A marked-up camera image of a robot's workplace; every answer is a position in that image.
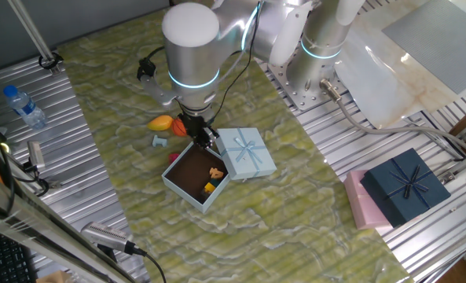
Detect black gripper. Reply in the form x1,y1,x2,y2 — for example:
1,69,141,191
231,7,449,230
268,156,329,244
178,112,220,149

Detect beige flat sheet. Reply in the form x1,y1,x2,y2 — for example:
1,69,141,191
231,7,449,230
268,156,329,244
332,0,466,130

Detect dark blue gift box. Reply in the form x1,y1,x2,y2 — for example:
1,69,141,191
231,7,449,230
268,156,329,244
360,147,452,228

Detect clear plastic water bottle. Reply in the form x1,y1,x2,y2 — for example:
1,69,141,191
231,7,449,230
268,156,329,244
2,84,48,130

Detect light blue gift box base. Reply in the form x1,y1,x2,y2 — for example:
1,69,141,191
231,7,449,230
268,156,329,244
161,141,232,215

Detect black keyboard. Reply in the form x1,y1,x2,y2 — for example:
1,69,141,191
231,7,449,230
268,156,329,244
0,226,38,283

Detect yellow orange toy mango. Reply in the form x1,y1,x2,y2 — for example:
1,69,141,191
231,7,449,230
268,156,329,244
146,114,175,132

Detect light blue gift box lid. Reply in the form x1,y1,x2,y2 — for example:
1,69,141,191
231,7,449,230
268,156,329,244
215,127,278,182

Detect black cable clip bundle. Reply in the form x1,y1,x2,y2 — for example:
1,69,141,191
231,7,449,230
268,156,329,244
136,46,166,82

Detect grey studded baseplate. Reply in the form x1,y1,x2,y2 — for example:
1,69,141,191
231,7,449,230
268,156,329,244
382,0,466,94

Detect silver robot mounting plate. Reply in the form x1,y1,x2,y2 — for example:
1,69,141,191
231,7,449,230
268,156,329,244
266,53,351,112

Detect orange toy basketball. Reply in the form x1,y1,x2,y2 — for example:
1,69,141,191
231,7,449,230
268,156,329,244
171,117,189,138

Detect aluminium frame bar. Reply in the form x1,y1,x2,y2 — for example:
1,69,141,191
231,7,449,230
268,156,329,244
0,129,139,283

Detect green marble pattern mat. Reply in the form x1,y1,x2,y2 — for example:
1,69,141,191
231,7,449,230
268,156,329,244
57,7,414,283

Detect pink flat object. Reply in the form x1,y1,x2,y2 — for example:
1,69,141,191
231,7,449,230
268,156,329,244
343,169,394,231

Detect white ridged device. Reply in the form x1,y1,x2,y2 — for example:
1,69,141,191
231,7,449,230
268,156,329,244
80,221,134,252

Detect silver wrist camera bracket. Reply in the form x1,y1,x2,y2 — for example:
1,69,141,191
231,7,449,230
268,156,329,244
139,74,178,108

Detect silver aluminium rail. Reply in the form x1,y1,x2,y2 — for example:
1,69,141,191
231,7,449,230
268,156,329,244
438,116,466,186

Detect silver tripod pole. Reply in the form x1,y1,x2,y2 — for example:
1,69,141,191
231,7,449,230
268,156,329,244
6,0,63,76

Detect grey cable with metal plug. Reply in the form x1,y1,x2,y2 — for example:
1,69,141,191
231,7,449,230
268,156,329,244
319,78,466,156

